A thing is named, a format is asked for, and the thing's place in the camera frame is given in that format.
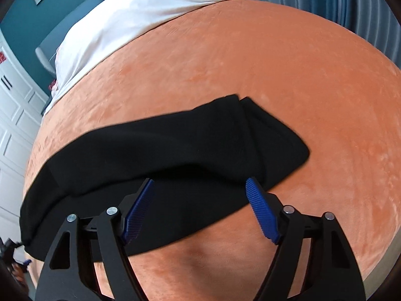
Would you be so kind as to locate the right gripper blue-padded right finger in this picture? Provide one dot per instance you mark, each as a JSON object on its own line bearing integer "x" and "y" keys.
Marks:
{"x": 313, "y": 259}

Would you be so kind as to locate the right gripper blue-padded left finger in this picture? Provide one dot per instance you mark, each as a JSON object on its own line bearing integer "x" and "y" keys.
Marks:
{"x": 68, "y": 272}

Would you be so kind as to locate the black pants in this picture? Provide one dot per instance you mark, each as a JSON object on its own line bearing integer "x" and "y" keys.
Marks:
{"x": 199, "y": 161}

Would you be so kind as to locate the white panelled wardrobe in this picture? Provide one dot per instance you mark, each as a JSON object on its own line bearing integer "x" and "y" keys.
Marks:
{"x": 21, "y": 104}

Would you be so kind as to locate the orange velvet bed cover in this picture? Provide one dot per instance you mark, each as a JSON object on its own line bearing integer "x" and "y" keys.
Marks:
{"x": 203, "y": 102}

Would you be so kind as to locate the white bed sheet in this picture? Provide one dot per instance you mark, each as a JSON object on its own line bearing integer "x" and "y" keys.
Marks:
{"x": 107, "y": 28}

